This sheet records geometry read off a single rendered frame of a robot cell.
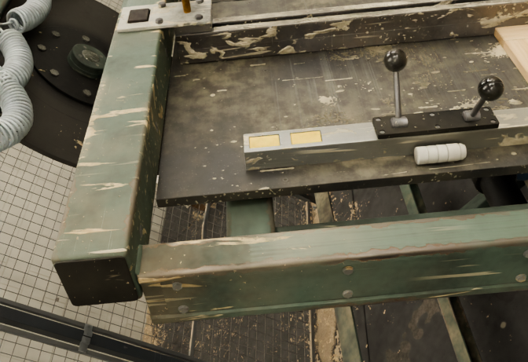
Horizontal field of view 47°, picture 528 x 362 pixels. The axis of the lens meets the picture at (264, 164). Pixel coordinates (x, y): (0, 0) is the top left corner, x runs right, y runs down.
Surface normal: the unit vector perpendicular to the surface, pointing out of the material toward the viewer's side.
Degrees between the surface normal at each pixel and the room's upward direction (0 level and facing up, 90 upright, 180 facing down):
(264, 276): 90
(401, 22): 90
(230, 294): 90
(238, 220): 51
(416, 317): 0
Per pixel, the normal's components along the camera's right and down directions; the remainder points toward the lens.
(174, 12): -0.07, -0.75
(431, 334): -0.83, -0.40
